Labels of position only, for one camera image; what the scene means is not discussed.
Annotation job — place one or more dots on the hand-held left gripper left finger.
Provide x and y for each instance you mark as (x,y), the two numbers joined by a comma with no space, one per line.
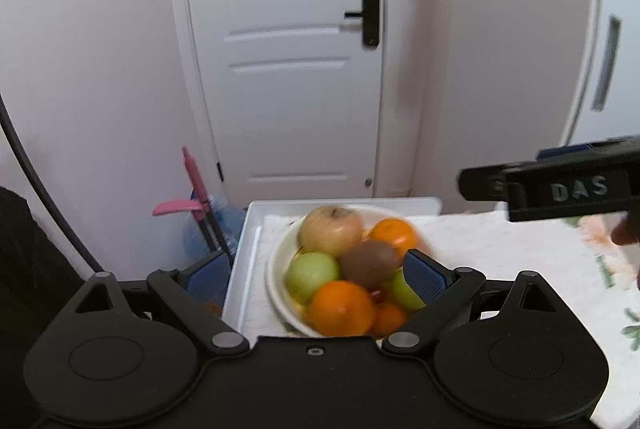
(207,276)

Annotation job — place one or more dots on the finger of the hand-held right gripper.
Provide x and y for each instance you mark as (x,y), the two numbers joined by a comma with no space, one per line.
(540,204)
(570,151)

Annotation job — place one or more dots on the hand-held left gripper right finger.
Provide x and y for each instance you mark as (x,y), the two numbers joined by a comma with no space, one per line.
(422,276)

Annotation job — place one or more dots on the green apple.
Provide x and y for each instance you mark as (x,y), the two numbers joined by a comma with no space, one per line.
(402,291)
(310,274)

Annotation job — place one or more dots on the yellow apple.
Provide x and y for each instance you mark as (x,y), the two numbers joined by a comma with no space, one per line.
(330,229)

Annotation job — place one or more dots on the person's right hand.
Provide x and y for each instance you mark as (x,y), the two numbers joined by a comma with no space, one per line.
(627,229)

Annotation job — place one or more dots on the floral tablecloth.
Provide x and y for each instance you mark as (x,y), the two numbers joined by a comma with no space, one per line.
(500,244)

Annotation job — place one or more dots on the white door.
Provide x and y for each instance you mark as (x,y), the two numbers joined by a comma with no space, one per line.
(290,109)

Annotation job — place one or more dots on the large orange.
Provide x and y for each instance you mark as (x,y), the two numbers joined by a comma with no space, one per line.
(342,309)

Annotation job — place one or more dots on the brown kiwi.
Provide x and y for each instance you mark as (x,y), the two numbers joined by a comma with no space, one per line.
(367,261)

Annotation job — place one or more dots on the white bowl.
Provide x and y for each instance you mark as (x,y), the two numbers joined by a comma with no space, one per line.
(280,259)

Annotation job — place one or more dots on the small mandarin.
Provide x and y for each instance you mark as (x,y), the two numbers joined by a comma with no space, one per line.
(390,319)

